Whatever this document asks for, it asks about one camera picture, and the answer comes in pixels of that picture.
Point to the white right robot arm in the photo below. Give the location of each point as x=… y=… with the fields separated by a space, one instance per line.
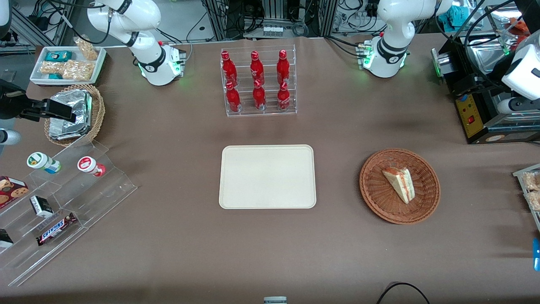
x=126 y=17

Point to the green lid yoghurt bottle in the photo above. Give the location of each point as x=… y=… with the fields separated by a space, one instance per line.
x=42 y=162

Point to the clear bag of nut snacks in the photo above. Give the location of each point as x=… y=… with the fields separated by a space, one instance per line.
x=86 y=48
x=79 y=71
x=52 y=67
x=534 y=202
x=531 y=181

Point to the beige rectangular tray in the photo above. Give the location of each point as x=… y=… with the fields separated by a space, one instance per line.
x=267 y=177

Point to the teal cloth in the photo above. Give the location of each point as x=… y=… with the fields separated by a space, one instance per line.
x=453 y=14

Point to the white rectangular snack tray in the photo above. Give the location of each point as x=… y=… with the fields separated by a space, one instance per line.
x=38 y=78

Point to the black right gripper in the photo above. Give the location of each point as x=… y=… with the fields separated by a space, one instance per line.
x=11 y=104

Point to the red cola bottle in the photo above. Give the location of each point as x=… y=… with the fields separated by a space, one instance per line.
x=283 y=98
x=228 y=69
x=256 y=68
x=233 y=99
x=283 y=67
x=259 y=97

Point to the silver foil packet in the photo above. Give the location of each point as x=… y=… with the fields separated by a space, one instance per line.
x=63 y=131
x=78 y=103

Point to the clear snack tray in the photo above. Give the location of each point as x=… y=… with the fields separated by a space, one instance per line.
x=519 y=173

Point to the clear acrylic stepped shelf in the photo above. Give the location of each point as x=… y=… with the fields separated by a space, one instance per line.
x=97 y=198

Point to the clear acrylic bottle rack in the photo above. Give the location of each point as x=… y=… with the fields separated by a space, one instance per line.
x=291 y=105

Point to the red lid yoghurt bottle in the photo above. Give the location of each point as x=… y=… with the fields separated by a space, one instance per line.
x=89 y=165

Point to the brown round wicker basket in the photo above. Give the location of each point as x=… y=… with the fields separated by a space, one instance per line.
x=379 y=198

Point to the triangular sandwich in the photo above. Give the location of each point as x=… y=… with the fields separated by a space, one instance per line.
x=400 y=185

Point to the black machine with yellow panel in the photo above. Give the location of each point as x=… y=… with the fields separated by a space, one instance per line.
x=476 y=118

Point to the small teal snack pack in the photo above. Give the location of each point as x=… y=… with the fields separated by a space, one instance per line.
x=55 y=76

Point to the blue object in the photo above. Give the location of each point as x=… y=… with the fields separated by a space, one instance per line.
x=537 y=253

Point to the snickers chocolate bar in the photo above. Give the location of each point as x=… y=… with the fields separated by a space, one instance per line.
x=56 y=229

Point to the black snack box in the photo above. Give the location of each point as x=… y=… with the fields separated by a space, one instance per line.
x=5 y=238

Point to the small black white box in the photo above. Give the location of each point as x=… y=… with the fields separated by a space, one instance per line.
x=41 y=207

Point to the light tan wicker basket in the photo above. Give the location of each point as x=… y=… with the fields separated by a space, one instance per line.
x=98 y=114

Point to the orange object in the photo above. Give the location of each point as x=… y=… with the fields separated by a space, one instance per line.
x=518 y=25

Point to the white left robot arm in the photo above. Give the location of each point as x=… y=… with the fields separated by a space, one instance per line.
x=392 y=25

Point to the aluminium equipment rack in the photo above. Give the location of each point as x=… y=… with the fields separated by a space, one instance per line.
x=274 y=12

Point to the small grey object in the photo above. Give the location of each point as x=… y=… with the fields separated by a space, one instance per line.
x=275 y=300

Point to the teal snack box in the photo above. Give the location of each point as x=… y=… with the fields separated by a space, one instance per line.
x=58 y=56

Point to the red cookie box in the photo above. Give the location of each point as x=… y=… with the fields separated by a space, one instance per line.
x=10 y=192

